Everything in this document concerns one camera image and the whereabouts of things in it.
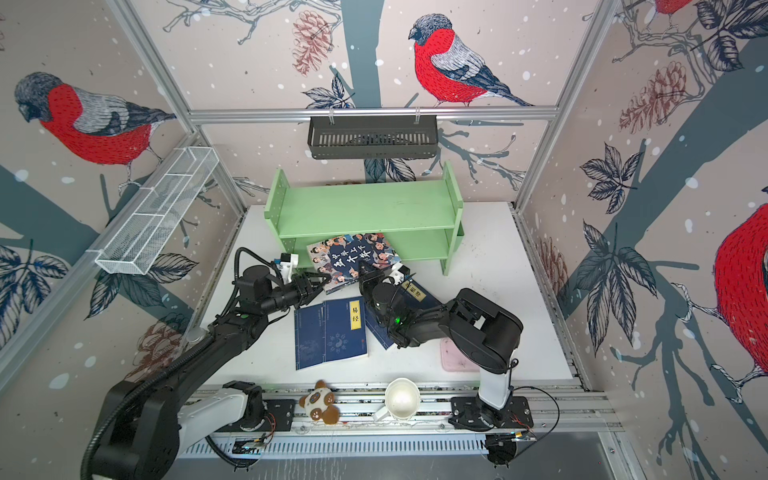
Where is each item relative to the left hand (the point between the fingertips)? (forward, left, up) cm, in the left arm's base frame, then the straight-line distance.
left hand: (327, 282), depth 78 cm
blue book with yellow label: (-6, -3, -16) cm, 18 cm away
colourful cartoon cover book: (+8, -1, -1) cm, 8 cm away
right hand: (+6, -6, -2) cm, 9 cm away
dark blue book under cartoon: (-7, -14, -18) cm, 24 cm away
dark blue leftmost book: (-7, +7, -17) cm, 20 cm away
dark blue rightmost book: (+3, -25, -15) cm, 30 cm away
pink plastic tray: (-15, -34, -16) cm, 40 cm away
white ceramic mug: (-24, -20, -17) cm, 36 cm away
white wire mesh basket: (+13, +45, +12) cm, 49 cm away
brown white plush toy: (-26, +1, -16) cm, 30 cm away
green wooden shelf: (+15, -25, +9) cm, 30 cm away
